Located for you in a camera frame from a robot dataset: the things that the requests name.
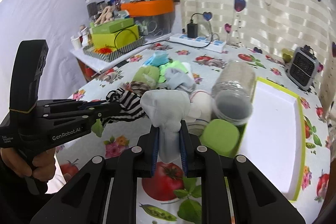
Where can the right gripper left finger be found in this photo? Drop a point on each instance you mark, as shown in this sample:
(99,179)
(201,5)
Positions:
(149,154)

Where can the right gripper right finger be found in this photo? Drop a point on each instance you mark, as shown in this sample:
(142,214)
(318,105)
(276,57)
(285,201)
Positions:
(190,158)

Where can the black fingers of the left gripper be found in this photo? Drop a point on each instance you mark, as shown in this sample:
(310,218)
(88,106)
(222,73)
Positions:
(100,109)

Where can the light grey white sock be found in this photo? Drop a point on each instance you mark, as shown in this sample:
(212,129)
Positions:
(166,109)

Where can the black white striped sock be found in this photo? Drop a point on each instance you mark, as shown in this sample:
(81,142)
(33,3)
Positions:
(129,103)

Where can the light green cloth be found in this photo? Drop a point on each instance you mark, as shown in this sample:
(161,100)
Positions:
(174,64)

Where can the blue face mask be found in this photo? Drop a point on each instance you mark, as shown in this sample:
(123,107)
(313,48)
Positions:
(157,59)

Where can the person's left hand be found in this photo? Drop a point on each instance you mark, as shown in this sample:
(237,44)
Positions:
(43,163)

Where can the green lid plastic jar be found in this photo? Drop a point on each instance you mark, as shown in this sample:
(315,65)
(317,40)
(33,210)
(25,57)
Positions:
(221,136)

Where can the white rolled sock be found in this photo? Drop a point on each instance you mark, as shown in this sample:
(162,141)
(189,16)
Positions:
(201,105)

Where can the floral fruit tablecloth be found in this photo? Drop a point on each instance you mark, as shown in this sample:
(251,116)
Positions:
(204,68)

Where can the striped patterned tray box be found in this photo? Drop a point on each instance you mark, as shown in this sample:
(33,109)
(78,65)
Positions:
(109,54)

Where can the grey blue sock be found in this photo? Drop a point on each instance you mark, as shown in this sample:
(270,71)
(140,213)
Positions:
(178,80)

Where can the clear plastic jar grey contents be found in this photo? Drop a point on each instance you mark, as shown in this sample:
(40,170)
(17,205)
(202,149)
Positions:
(232,93)

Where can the small white bottle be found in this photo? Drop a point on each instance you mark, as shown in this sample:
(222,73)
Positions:
(76,42)

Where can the olive green sock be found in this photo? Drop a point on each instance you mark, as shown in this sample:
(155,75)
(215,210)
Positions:
(148,75)

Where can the lime green box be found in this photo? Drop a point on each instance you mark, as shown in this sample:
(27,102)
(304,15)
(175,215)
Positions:
(117,39)

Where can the white tray green rim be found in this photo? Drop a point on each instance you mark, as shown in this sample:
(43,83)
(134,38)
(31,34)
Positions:
(273,138)

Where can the dark green flat box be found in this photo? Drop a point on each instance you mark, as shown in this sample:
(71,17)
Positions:
(113,26)

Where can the white power strip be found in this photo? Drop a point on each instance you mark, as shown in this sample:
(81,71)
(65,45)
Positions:
(199,42)

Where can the dark glass jar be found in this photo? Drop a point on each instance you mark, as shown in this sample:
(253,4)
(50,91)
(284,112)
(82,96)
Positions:
(91,8)

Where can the black charger plug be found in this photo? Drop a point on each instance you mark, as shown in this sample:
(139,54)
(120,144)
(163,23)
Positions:
(192,30)

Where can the orange lidded storage box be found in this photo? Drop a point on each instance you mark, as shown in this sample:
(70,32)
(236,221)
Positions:
(154,18)

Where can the small grey desk heater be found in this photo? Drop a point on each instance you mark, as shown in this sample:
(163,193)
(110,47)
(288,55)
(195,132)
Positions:
(303,67)

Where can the beige heart patterned curtain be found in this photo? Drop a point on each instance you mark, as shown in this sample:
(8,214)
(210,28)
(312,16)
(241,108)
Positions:
(275,25)

